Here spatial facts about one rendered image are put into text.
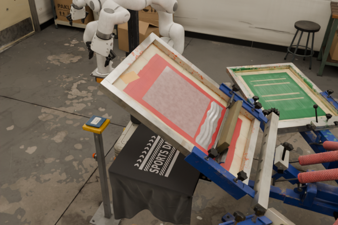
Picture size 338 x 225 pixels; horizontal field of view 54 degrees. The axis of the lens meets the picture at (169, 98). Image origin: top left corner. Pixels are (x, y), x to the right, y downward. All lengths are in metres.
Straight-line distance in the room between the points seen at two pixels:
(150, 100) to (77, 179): 1.77
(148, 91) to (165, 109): 0.12
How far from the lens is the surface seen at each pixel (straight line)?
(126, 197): 1.97
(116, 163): 1.89
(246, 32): 5.52
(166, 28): 1.98
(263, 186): 1.55
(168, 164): 1.87
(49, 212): 2.99
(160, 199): 1.85
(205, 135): 1.60
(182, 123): 1.56
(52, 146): 3.55
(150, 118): 1.41
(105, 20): 1.58
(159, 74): 1.69
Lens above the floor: 2.28
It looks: 34 degrees down
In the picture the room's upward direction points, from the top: 1 degrees clockwise
